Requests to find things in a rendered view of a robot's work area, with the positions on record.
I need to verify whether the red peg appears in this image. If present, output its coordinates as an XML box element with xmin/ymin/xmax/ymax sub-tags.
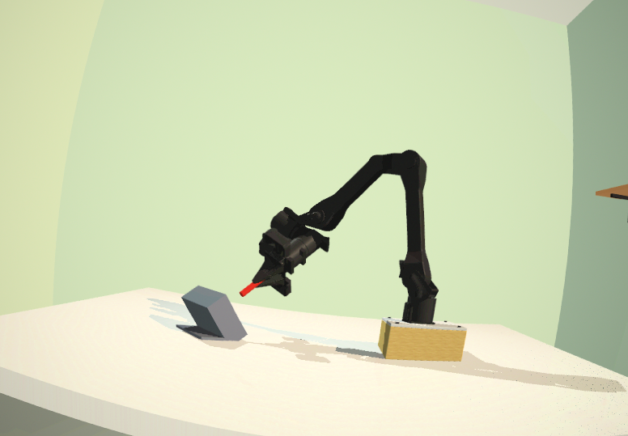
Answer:
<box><xmin>240</xmin><ymin>281</ymin><xmax>263</xmax><ymax>297</ymax></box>

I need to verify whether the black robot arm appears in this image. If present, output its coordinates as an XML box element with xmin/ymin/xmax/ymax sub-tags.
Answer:
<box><xmin>259</xmin><ymin>150</ymin><xmax>439</xmax><ymax>324</ymax></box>

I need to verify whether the grey sloped panel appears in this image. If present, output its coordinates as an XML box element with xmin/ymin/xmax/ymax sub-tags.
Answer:
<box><xmin>176</xmin><ymin>286</ymin><xmax>248</xmax><ymax>341</ymax></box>

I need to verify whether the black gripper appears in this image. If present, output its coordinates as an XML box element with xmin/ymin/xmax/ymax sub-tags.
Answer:
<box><xmin>252</xmin><ymin>231</ymin><xmax>309</xmax><ymax>296</ymax></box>

